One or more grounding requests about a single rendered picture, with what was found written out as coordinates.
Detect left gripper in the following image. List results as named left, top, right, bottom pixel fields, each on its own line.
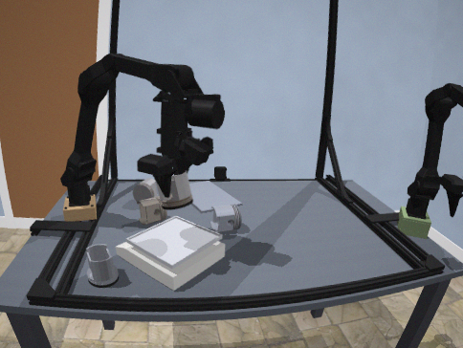
left=440, top=174, right=463, bottom=217

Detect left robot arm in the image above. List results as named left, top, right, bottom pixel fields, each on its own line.
left=406, top=83, right=463, bottom=219

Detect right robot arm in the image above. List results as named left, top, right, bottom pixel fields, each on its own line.
left=60, top=54, right=225, bottom=207

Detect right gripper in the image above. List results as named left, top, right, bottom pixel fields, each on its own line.
left=137, top=124, right=192, bottom=198

